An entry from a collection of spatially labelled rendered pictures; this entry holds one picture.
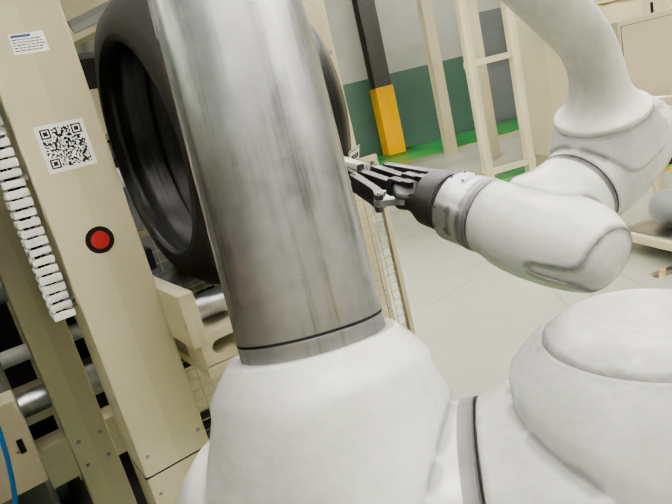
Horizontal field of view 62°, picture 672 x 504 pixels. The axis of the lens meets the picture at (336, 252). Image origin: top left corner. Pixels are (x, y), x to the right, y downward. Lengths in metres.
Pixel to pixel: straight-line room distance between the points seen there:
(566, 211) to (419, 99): 10.58
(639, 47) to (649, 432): 5.12
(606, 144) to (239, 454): 0.50
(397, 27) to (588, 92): 10.49
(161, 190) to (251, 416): 1.10
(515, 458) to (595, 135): 0.43
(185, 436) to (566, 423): 0.92
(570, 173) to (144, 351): 0.76
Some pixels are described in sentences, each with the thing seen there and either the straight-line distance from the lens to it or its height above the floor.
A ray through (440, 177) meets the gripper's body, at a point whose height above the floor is 1.07.
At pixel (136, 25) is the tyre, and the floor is 1.37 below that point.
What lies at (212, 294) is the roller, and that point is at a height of 0.92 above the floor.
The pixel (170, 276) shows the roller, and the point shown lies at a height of 0.91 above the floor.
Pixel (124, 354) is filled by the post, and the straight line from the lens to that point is 1.06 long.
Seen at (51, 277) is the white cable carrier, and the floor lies 1.02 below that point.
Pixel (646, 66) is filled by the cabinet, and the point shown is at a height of 0.85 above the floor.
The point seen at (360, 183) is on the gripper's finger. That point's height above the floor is 1.07.
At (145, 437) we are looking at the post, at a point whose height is 0.70.
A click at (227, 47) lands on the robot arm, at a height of 1.23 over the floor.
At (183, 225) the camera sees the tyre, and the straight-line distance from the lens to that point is 1.36.
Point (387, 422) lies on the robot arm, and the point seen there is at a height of 1.02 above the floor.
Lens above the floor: 1.19
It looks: 15 degrees down
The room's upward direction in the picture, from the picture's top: 14 degrees counter-clockwise
